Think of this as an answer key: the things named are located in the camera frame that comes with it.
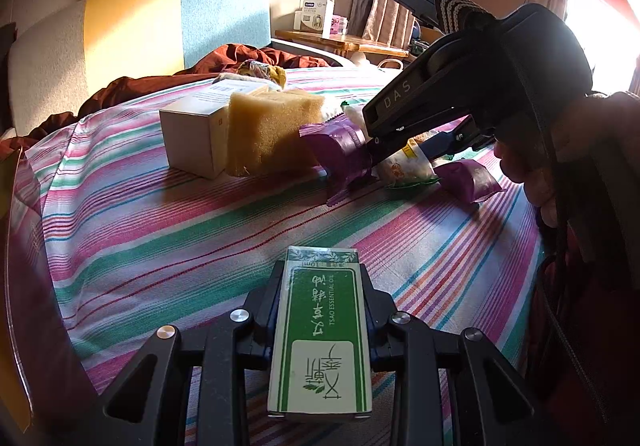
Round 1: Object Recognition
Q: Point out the white box with blue label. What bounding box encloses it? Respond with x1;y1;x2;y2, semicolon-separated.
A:
302;0;336;38

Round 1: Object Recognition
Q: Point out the white printed carton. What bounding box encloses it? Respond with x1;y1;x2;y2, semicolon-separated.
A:
294;9;326;32

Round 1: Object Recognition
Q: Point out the orange cracker packet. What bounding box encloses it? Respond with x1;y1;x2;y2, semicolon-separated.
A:
376;140;442;190

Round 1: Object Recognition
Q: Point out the striped knit cloth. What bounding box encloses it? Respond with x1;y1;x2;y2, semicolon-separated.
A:
434;0;497;33

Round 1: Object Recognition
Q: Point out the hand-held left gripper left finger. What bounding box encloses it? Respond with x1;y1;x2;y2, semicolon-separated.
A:
102;261;286;446

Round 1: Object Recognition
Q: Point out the person's dark red jacket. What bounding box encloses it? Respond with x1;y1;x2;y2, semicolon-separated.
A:
522;161;640;446

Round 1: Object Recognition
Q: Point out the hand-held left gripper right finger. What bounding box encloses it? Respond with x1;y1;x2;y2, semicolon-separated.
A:
356;263;536;446

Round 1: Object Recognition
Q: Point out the brown blanket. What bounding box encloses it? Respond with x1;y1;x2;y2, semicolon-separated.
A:
0;43;347;153

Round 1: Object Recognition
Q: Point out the person's right forearm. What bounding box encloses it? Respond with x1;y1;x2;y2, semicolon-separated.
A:
550;91;640;172

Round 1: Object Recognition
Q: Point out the yellow sponge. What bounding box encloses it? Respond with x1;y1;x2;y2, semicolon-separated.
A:
226;90;327;178

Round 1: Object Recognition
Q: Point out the gold tin box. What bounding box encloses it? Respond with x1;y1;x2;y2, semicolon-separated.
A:
0;149;103;446

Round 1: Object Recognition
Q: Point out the small stuffed toy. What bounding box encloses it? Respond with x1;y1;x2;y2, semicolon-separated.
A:
236;58;287;92

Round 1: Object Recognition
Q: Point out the wooden nightstand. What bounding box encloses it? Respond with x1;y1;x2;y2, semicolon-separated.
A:
274;29;409;60

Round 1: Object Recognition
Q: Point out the grey yellow blue headboard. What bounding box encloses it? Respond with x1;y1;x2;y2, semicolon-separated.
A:
7;0;274;138

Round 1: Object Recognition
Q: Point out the flat white box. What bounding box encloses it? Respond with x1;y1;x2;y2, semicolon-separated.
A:
206;78;273;100

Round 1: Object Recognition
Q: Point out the purple snack packet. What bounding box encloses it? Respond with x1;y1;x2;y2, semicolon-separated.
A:
299;120;377;206
439;161;504;205

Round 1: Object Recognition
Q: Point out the person's right hand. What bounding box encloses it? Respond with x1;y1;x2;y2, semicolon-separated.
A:
494;125;559;228

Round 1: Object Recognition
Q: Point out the green and white carton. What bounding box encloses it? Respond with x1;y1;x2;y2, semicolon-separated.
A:
266;246;373;423

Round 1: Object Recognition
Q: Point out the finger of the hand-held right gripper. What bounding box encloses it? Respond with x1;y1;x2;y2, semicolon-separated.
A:
425;116;496;160
366;129;412;165

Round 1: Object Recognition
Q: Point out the white cube box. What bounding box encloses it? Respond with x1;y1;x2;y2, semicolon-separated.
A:
159;95;232;178

